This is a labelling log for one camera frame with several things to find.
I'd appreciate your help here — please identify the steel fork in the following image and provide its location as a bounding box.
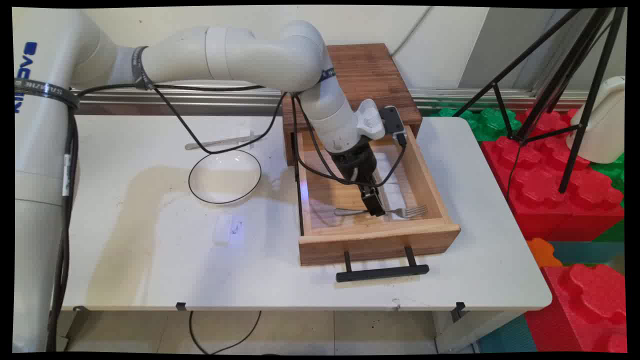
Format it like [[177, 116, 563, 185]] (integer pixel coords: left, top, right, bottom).
[[333, 204, 429, 220]]

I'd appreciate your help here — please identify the white wall cable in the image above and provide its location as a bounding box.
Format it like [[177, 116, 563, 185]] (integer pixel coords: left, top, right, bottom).
[[391, 7, 432, 57]]

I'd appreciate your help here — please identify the black tripod cable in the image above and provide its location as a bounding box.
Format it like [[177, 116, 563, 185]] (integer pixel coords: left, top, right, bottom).
[[506, 144, 524, 202]]

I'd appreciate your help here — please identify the orange foam block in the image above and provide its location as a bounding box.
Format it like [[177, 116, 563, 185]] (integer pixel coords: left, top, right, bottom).
[[525, 237, 564, 269]]

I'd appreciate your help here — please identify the teal foam mat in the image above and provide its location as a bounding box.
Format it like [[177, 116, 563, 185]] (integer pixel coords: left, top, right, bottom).
[[476, 314, 539, 354], [549, 241, 626, 266]]

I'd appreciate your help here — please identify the white table leg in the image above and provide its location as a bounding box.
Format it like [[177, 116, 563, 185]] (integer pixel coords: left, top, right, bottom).
[[54, 310, 92, 352], [433, 310, 524, 354]]

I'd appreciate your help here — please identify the light wooden drawer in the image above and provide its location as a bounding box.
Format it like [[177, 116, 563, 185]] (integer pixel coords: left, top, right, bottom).
[[296, 125, 462, 267]]

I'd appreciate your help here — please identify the green foam block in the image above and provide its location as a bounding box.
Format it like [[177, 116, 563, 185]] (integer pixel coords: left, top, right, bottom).
[[591, 219, 626, 244], [429, 107, 524, 143], [589, 152, 626, 208]]

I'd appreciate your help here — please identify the black floor cable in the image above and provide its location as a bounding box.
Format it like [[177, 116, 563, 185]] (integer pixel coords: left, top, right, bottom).
[[188, 310, 262, 355]]

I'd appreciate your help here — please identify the serrated steel table knife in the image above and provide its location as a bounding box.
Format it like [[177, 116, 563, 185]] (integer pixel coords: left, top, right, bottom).
[[184, 133, 264, 151]]

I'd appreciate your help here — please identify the dark wooden drawer cabinet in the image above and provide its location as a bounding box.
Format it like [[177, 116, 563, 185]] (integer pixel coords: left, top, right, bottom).
[[282, 43, 424, 167]]

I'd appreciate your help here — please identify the grey white wrist camera box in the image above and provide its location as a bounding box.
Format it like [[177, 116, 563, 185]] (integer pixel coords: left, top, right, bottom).
[[356, 99, 408, 147]]

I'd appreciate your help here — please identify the black bar drawer handle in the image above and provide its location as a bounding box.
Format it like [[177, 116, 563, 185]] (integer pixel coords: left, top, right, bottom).
[[335, 246, 431, 284]]

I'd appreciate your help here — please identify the black tripod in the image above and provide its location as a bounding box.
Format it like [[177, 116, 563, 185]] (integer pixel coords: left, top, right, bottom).
[[452, 7, 627, 194]]

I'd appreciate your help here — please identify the white bowl with black rim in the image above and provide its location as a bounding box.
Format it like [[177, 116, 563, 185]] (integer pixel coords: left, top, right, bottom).
[[188, 149, 262, 205]]

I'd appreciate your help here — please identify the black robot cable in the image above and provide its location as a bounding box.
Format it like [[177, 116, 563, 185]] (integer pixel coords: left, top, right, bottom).
[[46, 82, 287, 352]]

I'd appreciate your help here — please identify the metal wall rail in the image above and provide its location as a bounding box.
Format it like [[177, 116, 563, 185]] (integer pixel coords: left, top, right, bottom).
[[70, 82, 591, 117]]

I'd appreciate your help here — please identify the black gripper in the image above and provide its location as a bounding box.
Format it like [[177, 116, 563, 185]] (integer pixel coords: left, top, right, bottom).
[[329, 141, 387, 218]]

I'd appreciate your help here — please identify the white plastic appliance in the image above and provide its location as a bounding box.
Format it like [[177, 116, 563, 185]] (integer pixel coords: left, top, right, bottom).
[[570, 76, 626, 165]]

